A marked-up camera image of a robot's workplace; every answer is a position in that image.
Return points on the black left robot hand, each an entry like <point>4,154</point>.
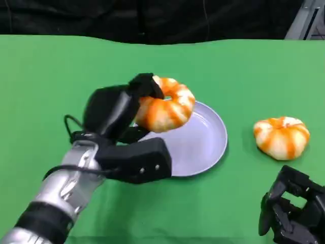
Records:
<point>114,111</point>

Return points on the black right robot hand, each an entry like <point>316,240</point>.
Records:
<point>292,211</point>

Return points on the orange and white bread roll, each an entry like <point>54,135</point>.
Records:
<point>281,138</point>
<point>166,106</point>

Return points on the lilac plate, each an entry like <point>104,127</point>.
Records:
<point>200,145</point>

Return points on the black backdrop curtain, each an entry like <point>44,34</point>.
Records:
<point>142,19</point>

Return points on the green cloth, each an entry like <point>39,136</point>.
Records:
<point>228,76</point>

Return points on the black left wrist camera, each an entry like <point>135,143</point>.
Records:
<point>138,160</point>

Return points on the grey metal frame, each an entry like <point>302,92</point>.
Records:
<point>306,20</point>

